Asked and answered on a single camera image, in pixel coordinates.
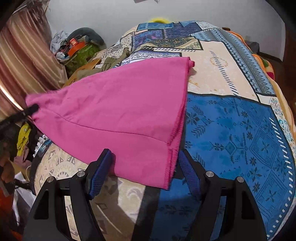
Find orange box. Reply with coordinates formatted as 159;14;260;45
68;38;86;57

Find grey neck pillow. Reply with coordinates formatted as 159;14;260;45
66;27;105;46

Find striped brown curtain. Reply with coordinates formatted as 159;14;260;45
1;1;68;119

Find yellow headboard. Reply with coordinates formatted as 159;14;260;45
149;17;170;24

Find blue patchwork bedspread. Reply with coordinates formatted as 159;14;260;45
31;21;295;240

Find white crumpled cloth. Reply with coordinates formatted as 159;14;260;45
50;31;69;54

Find pink pants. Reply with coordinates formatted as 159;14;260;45
26;57;195;189

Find wooden lap desk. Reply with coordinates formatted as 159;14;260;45
63;58;101;87

